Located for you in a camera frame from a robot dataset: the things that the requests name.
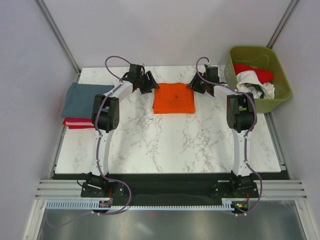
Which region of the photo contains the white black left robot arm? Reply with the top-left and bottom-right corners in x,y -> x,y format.
89,64 -> 160,176

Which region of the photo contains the white slotted cable duct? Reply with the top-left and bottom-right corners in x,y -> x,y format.
45,196 -> 248,211

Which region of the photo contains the right aluminium frame post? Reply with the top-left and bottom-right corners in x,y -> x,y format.
266,0 -> 300,49

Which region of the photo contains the red garment in bin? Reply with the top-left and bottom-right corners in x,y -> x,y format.
233,63 -> 274,84

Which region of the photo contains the white garment in bin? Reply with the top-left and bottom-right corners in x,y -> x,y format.
236,70 -> 275,99

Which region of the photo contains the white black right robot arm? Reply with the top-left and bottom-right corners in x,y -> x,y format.
187,64 -> 258,178

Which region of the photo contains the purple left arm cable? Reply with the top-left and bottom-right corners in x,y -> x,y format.
96,55 -> 133,216

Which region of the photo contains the folded pink t-shirt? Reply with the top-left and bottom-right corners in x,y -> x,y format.
64,118 -> 93,126

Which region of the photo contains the olive green plastic bin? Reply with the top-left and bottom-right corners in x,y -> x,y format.
224,45 -> 292,114

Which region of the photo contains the left aluminium frame post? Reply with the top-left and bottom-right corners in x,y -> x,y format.
34,0 -> 81,76

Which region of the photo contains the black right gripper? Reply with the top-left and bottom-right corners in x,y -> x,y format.
186,71 -> 209,95

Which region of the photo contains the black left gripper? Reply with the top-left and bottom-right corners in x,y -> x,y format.
137,71 -> 160,95

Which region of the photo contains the orange t-shirt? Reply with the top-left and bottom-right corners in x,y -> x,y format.
152,82 -> 196,114

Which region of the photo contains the aluminium frame post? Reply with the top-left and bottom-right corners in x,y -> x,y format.
34,0 -> 81,76
266,0 -> 300,49

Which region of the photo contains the folded grey-blue t-shirt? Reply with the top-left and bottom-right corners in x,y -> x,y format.
61,82 -> 114,119

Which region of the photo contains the folded red t-shirt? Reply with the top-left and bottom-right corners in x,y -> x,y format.
62,118 -> 94,129

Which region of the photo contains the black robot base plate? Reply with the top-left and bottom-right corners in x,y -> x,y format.
81,173 -> 259,203

